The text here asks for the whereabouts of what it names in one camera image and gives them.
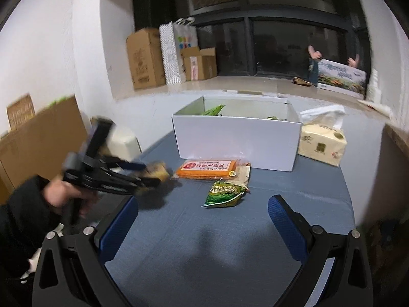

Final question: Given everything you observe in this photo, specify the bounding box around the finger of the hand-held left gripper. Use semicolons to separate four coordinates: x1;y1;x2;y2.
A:
92;170;162;196
102;157;147;171

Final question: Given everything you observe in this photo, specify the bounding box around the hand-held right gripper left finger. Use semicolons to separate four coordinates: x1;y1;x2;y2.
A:
32;195;139;307

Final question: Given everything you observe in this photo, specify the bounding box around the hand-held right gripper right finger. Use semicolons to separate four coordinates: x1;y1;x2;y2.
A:
268;194;374;307

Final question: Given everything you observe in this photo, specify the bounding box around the orange yellow snack packet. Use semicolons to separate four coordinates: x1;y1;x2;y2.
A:
141;161;170;183

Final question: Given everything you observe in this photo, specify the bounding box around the beige snack packet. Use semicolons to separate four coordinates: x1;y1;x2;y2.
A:
228;163;252;194

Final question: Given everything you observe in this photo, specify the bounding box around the dark green snack packet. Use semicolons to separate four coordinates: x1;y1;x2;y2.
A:
201;181;247;208

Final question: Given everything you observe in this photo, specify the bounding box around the white cardboard box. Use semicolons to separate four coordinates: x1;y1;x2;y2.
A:
172;96;303;172

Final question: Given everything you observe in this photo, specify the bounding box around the large green seaweed snack packet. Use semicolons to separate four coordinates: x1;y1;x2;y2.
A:
196;104;226;116

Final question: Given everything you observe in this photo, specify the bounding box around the person's left forearm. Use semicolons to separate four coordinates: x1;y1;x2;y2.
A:
0;176;64;282

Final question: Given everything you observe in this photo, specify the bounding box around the person's left hand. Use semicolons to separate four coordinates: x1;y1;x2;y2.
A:
43;178;99;218

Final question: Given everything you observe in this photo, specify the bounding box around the flat brown cardboard sheet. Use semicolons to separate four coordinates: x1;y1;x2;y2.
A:
0;94;90;205

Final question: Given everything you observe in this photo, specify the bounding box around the printed brown cardboard flap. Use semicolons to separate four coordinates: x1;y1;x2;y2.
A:
6;93;36;131

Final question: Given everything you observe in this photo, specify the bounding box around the yellow tissue pack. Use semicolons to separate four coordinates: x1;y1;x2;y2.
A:
298;123;348;167

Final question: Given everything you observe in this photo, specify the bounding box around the large brown cardboard box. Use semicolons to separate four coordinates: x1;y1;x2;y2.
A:
126;28;167;90

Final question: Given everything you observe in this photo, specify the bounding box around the dotted white paper bag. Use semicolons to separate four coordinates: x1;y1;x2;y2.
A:
159;22;187;85

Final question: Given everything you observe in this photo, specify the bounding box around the white plastic bag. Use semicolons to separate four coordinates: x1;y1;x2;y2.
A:
300;105;346;125

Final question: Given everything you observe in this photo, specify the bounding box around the small brown cardboard box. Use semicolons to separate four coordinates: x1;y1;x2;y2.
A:
180;47;218;81

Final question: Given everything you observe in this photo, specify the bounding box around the dark wooden cabinet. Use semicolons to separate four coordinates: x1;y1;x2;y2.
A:
361;123;409;231

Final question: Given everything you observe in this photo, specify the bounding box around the white bag with coloured squares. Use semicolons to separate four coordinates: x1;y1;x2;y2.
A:
173;17;199;55

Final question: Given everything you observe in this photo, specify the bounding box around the white tube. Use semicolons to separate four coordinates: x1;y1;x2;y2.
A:
357;98;392;117

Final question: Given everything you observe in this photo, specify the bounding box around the landscape print tissue box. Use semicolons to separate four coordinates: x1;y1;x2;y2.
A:
308;58;367;100

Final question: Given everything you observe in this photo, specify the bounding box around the dark framed window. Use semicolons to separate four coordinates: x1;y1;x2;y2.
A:
132;0;373;79

